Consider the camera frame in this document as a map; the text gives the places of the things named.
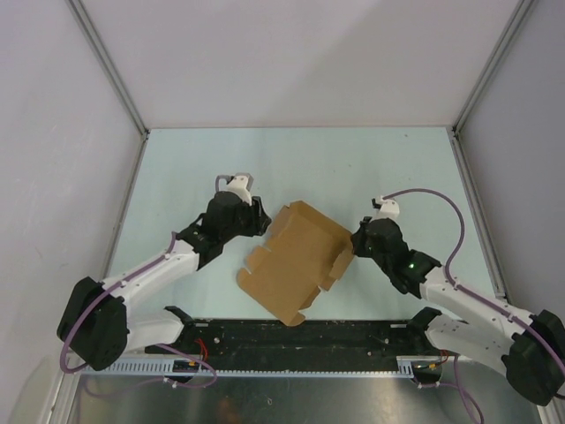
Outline brown cardboard box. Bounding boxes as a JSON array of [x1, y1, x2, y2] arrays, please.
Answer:
[[237, 201, 353, 327]]

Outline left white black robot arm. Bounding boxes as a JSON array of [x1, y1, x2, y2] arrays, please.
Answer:
[[56, 191, 271, 373]]

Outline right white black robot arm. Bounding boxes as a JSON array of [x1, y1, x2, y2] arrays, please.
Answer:
[[350, 216, 564, 406]]

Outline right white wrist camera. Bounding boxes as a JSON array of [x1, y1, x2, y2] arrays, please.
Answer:
[[372, 196, 400, 221]]

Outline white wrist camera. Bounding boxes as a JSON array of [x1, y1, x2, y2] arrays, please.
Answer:
[[215, 172, 254, 206], [372, 196, 400, 221]]

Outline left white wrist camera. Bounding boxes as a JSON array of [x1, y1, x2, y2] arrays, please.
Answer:
[[215, 172, 254, 206]]

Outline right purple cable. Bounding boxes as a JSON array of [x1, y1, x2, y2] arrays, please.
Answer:
[[381, 188, 565, 367]]

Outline purple cable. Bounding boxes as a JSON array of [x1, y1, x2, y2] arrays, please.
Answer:
[[381, 188, 565, 367], [59, 174, 233, 375]]

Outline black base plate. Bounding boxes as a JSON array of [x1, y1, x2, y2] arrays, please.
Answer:
[[169, 319, 448, 359]]

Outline right aluminium frame post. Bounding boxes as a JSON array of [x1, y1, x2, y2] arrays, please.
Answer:
[[450, 0, 536, 133]]

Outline aluminium frame post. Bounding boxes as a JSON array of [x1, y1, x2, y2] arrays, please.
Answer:
[[450, 0, 536, 133], [64, 0, 149, 136]]

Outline grey slotted cable duct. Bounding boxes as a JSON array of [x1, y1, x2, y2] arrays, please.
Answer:
[[102, 351, 413, 378]]

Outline left aluminium frame post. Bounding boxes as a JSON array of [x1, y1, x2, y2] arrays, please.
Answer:
[[64, 0, 149, 136]]

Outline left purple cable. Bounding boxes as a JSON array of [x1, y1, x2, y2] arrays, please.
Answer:
[[59, 174, 233, 375]]

